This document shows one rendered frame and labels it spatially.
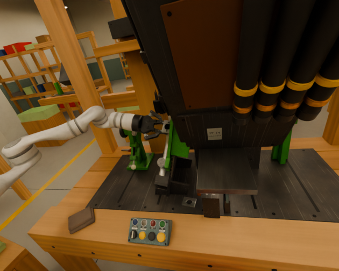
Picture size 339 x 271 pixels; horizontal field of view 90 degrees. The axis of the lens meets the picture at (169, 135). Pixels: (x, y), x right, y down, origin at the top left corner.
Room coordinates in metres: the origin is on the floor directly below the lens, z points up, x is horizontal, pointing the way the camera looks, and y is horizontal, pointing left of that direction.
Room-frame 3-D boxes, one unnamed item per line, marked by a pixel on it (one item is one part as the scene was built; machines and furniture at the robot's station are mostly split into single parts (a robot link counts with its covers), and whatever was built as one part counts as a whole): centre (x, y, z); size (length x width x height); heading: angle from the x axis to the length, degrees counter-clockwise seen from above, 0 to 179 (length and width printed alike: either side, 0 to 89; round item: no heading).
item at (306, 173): (0.63, -0.13, 0.89); 1.10 x 0.42 x 0.02; 73
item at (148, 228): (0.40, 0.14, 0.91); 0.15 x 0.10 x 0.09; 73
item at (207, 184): (0.51, -0.18, 1.11); 0.39 x 0.16 x 0.03; 163
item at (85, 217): (0.51, 0.44, 0.91); 0.10 x 0.08 x 0.03; 112
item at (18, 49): (5.96, 3.75, 1.13); 2.48 x 0.54 x 2.27; 74
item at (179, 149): (0.59, -0.04, 1.17); 0.13 x 0.12 x 0.20; 73
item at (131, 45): (0.88, -0.20, 1.52); 0.90 x 0.25 x 0.04; 73
